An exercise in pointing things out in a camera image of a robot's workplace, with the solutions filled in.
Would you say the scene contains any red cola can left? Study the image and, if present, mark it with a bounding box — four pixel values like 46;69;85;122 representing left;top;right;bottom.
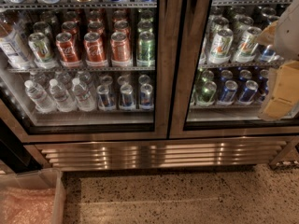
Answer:
56;32;82;68

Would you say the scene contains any steel fridge bottom grille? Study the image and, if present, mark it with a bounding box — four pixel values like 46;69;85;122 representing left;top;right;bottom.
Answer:
25;135;298;172

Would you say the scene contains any energy drink can middle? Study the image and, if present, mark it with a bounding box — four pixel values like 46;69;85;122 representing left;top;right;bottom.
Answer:
120;84;135;110

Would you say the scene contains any fridge glass door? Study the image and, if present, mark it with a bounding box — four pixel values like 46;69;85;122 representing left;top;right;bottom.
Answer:
170;0;299;139
0;0;182;143

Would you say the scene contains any blue can lower middle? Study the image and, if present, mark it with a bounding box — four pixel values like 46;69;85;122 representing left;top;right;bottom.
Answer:
237;80;259;105

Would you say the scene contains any water bottle left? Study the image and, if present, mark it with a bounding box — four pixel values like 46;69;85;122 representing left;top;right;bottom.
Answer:
24;80;56;113

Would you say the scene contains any pink bubble wrap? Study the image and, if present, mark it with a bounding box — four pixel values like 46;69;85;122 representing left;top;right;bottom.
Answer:
0;187;55;224

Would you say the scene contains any green can lower right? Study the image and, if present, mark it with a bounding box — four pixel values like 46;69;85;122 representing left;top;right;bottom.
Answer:
196;81;217;106

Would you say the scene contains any water bottle right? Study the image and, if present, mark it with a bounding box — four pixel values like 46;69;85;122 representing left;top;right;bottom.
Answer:
72;77;95;112

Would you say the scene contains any water bottle middle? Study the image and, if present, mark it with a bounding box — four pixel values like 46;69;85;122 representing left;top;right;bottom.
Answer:
50;78;77;112

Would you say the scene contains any large clear bottle left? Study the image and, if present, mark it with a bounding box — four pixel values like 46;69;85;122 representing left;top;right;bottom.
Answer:
0;12;35;70

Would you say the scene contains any silver blue tall can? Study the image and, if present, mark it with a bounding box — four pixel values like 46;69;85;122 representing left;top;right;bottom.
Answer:
258;45;277;63

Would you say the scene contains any red cola can middle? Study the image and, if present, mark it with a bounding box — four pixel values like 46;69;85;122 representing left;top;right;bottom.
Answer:
83;32;108;67

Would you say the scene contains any red cola can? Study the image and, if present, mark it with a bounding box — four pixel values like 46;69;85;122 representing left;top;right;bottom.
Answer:
56;32;82;68
83;32;108;67

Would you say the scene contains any clear plastic storage bin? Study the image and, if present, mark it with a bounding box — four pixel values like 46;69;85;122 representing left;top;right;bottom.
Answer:
0;168;66;224

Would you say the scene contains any white green can right fridge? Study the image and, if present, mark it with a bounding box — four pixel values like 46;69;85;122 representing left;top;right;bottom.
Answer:
208;28;234;64

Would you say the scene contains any blue can lower left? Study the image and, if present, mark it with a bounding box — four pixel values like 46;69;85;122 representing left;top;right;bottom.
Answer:
217;80;238;105

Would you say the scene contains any green white soda can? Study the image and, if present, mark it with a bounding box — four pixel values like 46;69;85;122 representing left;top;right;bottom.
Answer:
28;33;58;69

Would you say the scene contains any water bottle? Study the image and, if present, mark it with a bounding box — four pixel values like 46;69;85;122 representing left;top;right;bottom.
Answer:
72;77;95;112
24;80;56;113
50;78;77;112

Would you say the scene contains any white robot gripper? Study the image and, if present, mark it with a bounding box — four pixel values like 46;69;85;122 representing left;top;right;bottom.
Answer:
257;0;299;121

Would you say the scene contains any energy drink can right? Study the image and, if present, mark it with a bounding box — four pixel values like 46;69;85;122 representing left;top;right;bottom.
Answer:
140;83;153;109

